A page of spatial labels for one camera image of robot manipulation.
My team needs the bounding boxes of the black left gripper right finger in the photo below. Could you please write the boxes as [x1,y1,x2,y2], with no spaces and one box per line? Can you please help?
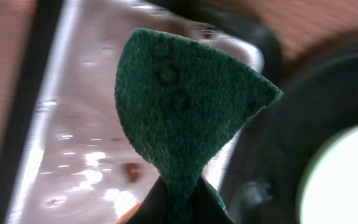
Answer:
[194,175,232,224]

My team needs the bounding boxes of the green yellow sponge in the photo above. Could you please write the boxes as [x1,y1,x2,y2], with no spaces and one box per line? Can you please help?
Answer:
[114,29,282,224]

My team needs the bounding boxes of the black rectangular water tray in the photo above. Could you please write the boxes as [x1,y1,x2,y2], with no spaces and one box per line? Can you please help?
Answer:
[0,1,282,223]

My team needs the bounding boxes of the light green plate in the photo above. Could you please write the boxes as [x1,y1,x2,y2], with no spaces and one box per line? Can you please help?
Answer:
[297,125,358,224]

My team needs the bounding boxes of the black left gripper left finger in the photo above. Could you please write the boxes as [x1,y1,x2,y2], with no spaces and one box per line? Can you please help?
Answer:
[126,176,168,224]

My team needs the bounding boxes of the round black tray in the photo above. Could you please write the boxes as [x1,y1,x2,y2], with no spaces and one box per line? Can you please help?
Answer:
[220,39,358,224]

